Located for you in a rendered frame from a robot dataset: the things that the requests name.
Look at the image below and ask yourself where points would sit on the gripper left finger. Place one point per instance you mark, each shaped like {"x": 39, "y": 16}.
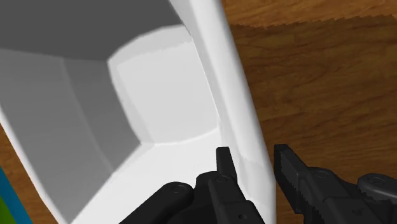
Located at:
{"x": 223, "y": 189}

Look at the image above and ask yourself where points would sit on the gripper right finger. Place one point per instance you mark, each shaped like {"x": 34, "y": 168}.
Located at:
{"x": 319, "y": 192}

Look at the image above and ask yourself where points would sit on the white bowl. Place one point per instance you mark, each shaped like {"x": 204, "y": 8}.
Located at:
{"x": 155, "y": 102}

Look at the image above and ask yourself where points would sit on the blue and green book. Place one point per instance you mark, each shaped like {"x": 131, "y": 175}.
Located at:
{"x": 7, "y": 203}

